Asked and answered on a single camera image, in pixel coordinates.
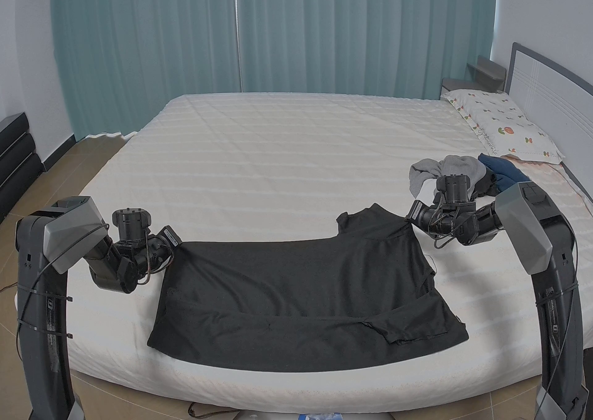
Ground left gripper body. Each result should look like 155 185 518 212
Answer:
147 225 181 273

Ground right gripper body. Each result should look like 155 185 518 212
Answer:
406 201 441 237

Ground black T-shirt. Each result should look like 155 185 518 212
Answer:
147 204 469 372

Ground pile of clothes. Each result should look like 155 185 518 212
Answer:
409 153 530 202

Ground white printed pillow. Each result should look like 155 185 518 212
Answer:
440 89 565 164

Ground bed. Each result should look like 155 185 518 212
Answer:
15 42 593 409

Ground grey bedside table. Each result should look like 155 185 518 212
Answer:
441 55 507 101

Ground black chest of drawers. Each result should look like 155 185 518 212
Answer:
0 113 46 224

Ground blue-green curtain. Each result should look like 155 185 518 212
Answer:
236 0 497 101
50 0 242 141

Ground black cable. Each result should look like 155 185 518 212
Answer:
16 223 111 358
187 401 219 420

